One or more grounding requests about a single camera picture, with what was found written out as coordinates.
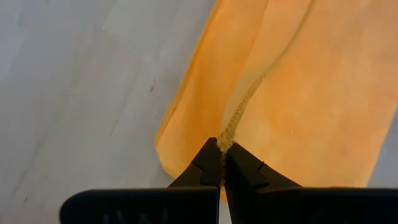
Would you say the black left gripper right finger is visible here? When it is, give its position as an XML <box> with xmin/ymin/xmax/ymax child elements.
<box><xmin>224</xmin><ymin>142</ymin><xmax>398</xmax><ymax>224</ymax></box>

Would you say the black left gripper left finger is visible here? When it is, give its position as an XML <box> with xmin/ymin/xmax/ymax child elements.
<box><xmin>58</xmin><ymin>137</ymin><xmax>223</xmax><ymax>224</ymax></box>

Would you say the orange microfiber towel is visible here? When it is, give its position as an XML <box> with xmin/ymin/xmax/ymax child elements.
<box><xmin>154</xmin><ymin>0</ymin><xmax>398</xmax><ymax>203</ymax></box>

